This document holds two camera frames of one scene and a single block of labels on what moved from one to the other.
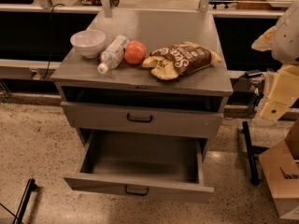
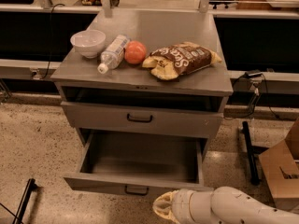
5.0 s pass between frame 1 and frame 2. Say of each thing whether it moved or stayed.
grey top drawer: stayed
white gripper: moved
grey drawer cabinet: stayed
